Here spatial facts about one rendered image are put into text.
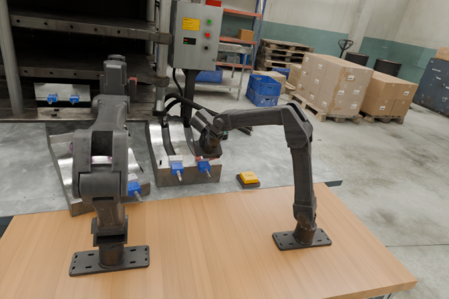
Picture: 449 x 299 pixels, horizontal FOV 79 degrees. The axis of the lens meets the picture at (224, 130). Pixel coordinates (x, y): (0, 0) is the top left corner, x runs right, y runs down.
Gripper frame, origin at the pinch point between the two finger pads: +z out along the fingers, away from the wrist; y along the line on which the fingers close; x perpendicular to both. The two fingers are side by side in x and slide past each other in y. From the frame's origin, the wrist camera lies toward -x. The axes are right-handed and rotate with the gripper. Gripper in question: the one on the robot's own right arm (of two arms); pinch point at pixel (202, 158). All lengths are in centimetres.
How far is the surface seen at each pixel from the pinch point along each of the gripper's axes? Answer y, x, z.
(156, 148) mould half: 16.3, -11.3, 9.8
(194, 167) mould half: 3.8, 3.0, 1.5
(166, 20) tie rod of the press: 5, -85, -2
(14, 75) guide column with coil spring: 79, -70, 30
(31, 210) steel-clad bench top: 58, 12, 6
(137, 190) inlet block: 25.9, 11.3, -0.9
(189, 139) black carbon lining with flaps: 0.0, -17.4, 12.7
